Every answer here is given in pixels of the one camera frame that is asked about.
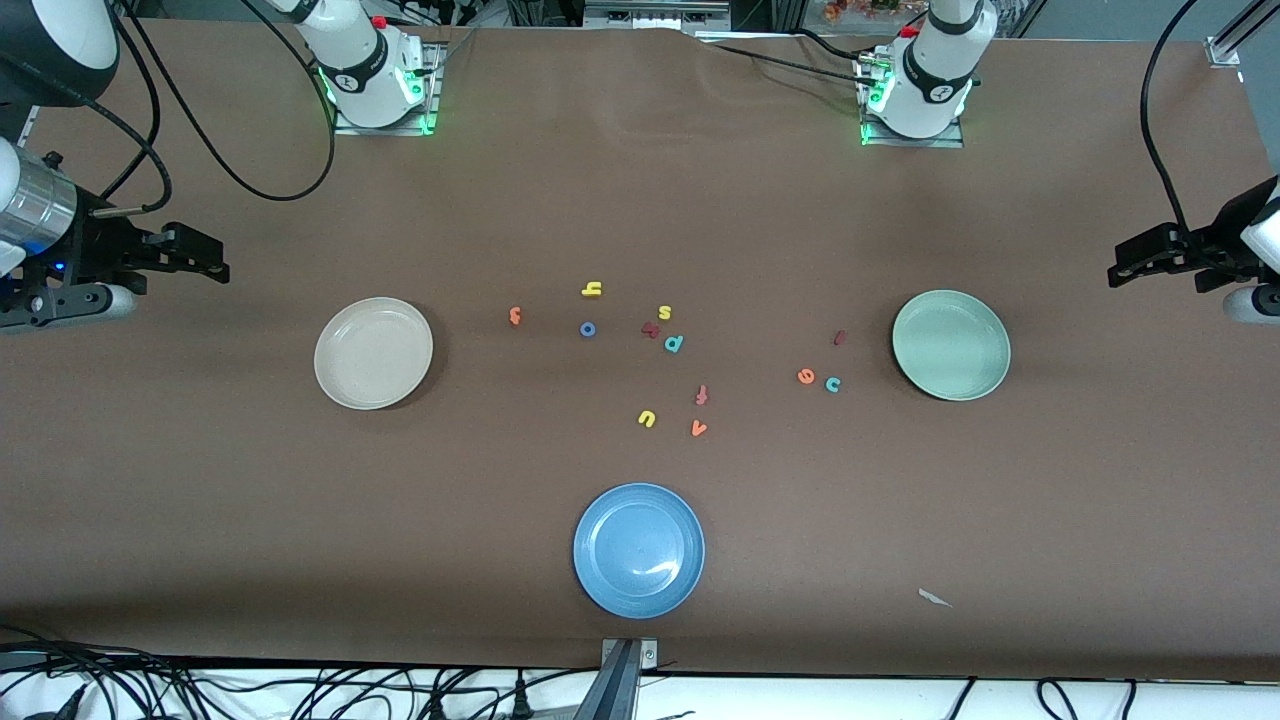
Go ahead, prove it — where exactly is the beige brown plate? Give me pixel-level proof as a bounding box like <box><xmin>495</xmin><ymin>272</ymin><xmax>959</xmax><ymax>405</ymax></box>
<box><xmin>313</xmin><ymin>296</ymin><xmax>435</xmax><ymax>411</ymax></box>

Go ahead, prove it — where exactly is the green plate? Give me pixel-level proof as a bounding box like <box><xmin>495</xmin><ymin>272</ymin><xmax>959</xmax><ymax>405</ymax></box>
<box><xmin>891</xmin><ymin>289</ymin><xmax>1012</xmax><ymax>402</ymax></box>

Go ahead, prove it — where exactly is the brown paper table cover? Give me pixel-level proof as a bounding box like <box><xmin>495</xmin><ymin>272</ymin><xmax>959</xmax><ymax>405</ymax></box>
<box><xmin>0</xmin><ymin>18</ymin><xmax>1280</xmax><ymax>683</ymax></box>

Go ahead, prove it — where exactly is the colourful background item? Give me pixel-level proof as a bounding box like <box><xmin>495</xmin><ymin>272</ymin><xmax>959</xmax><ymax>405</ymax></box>
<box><xmin>822</xmin><ymin>0</ymin><xmax>906</xmax><ymax>23</ymax></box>

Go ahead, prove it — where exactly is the grey background device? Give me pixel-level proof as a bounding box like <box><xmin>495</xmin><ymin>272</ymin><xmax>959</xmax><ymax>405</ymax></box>
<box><xmin>583</xmin><ymin>0</ymin><xmax>731</xmax><ymax>33</ymax></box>

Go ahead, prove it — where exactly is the blue plate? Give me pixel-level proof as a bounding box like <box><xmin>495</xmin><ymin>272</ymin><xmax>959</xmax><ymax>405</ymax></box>
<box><xmin>572</xmin><ymin>482</ymin><xmax>707</xmax><ymax>620</ymax></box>

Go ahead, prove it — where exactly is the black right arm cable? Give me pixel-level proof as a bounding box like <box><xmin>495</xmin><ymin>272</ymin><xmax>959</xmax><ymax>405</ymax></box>
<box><xmin>85</xmin><ymin>0</ymin><xmax>337</xmax><ymax>217</ymax></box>

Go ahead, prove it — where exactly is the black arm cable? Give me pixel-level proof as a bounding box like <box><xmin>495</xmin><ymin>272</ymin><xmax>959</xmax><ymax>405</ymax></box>
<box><xmin>1139</xmin><ymin>0</ymin><xmax>1201</xmax><ymax>241</ymax></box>
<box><xmin>85</xmin><ymin>0</ymin><xmax>337</xmax><ymax>217</ymax></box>

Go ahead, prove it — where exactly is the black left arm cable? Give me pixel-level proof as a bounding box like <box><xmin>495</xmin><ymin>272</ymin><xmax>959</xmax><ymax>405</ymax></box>
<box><xmin>1139</xmin><ymin>0</ymin><xmax>1201</xmax><ymax>241</ymax></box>

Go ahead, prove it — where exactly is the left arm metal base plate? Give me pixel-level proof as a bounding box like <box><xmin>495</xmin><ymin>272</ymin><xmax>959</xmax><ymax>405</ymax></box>
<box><xmin>858</xmin><ymin>50</ymin><xmax>967</xmax><ymax>149</ymax></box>

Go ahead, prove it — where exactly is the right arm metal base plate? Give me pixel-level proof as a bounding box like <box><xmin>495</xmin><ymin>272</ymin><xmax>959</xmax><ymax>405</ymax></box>
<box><xmin>333</xmin><ymin>42</ymin><xmax>443</xmax><ymax>137</ymax></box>

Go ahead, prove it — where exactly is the tangled black cable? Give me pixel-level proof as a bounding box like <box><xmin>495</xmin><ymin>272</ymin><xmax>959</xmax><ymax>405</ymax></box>
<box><xmin>0</xmin><ymin>625</ymin><xmax>211</xmax><ymax>720</ymax></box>

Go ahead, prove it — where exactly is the black base cable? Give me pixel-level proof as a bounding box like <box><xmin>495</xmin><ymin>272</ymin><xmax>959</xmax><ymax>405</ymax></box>
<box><xmin>700</xmin><ymin>40</ymin><xmax>881</xmax><ymax>91</ymax></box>

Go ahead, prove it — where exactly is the looped black cable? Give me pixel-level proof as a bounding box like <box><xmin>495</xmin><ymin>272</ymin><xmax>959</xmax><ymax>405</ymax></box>
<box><xmin>1035</xmin><ymin>678</ymin><xmax>1141</xmax><ymax>720</ymax></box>

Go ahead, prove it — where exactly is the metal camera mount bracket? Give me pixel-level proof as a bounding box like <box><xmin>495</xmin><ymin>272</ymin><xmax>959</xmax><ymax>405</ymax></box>
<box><xmin>573</xmin><ymin>637</ymin><xmax>661</xmax><ymax>720</ymax></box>

